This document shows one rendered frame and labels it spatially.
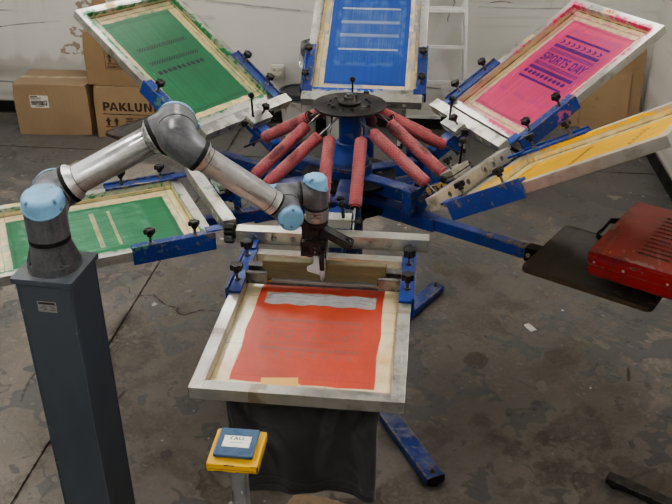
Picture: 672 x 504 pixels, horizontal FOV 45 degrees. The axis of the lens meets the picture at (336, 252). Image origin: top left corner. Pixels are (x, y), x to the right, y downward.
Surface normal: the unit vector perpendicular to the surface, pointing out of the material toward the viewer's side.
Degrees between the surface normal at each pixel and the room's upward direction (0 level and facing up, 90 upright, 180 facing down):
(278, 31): 90
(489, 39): 90
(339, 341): 0
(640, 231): 0
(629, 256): 0
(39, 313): 90
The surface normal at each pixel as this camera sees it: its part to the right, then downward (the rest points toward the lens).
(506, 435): 0.00, -0.88
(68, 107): -0.06, 0.48
